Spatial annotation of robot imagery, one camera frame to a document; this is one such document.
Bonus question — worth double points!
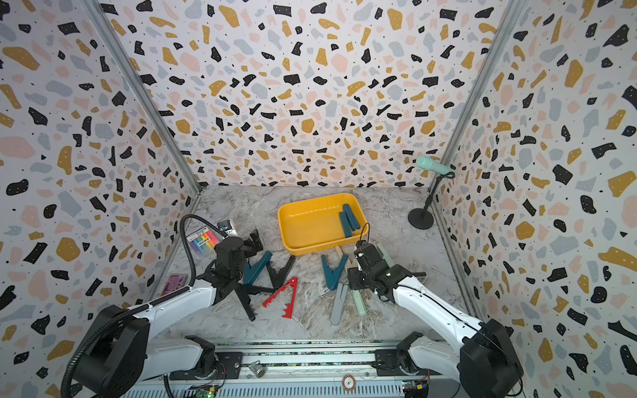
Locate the red open pruning pliers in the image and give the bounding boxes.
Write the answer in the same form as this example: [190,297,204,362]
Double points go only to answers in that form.
[262,277,300,319]

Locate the coloured marker pack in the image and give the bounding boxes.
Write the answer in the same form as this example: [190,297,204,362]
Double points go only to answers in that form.
[187,227,220,258]

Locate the yellow plastic storage box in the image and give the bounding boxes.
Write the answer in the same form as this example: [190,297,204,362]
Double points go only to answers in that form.
[277,193,368,256]

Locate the cream open pruning pliers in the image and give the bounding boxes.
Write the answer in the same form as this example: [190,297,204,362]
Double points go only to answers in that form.
[334,246,353,267]

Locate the silver round knob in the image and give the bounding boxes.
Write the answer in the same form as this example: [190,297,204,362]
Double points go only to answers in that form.
[249,361,265,378]

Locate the dark teal pruning pliers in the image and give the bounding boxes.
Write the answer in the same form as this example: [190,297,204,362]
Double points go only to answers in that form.
[343,203,361,231]

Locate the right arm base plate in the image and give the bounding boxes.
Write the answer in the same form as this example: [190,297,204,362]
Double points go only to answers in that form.
[371,348,440,377]

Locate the black microphone stand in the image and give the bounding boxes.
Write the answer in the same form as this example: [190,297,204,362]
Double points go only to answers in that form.
[407,171,456,231]

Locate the mint green pruning pliers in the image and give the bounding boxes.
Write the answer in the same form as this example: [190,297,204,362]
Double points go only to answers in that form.
[351,290,367,317]

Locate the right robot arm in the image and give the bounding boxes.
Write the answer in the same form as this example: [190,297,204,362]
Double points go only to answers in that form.
[348,240,524,397]

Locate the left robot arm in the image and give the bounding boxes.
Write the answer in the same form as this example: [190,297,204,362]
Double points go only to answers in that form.
[60,231,263,397]

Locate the black open pliers lower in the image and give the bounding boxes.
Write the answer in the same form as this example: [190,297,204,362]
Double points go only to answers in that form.
[234,284,275,322]

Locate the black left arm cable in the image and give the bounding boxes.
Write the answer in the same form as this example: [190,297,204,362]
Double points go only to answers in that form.
[178,214,230,287]

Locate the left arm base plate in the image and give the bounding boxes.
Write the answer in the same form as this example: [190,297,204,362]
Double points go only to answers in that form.
[169,352,243,382]

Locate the small pink card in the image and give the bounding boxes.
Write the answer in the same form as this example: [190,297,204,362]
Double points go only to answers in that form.
[161,274,189,296]

